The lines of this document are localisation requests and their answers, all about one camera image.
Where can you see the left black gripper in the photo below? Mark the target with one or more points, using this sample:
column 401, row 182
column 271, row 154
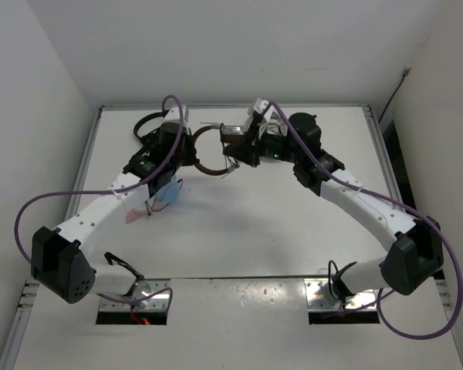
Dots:
column 190, row 158

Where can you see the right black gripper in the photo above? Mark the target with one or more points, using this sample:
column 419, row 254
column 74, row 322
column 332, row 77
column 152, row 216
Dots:
column 245, row 149

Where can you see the brown silver headphones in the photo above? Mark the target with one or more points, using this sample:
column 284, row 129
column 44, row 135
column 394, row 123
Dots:
column 210, row 159

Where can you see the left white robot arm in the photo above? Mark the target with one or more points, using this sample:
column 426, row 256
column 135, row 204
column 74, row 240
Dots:
column 60, row 257

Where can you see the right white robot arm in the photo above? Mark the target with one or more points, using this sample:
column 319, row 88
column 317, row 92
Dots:
column 414, row 250

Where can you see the black headphones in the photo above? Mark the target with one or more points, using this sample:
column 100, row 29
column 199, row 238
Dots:
column 144, row 120

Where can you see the white grey headphones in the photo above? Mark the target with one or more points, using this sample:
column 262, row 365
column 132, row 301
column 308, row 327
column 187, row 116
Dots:
column 266, row 123

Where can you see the blue pink headphones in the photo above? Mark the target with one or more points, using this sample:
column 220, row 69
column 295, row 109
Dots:
column 162, row 199

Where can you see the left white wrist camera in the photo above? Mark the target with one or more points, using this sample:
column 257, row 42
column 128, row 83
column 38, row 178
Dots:
column 174, row 115

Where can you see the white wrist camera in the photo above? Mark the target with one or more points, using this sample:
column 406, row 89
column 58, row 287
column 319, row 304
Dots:
column 259, row 106
column 174, row 115

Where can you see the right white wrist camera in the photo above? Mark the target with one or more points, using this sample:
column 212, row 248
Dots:
column 259, row 106

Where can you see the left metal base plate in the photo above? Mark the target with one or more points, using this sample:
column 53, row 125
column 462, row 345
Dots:
column 148, row 296

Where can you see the metal base plate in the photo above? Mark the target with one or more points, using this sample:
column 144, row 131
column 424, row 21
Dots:
column 148, row 296
column 320, row 301

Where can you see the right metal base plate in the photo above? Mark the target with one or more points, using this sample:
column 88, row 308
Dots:
column 320, row 301

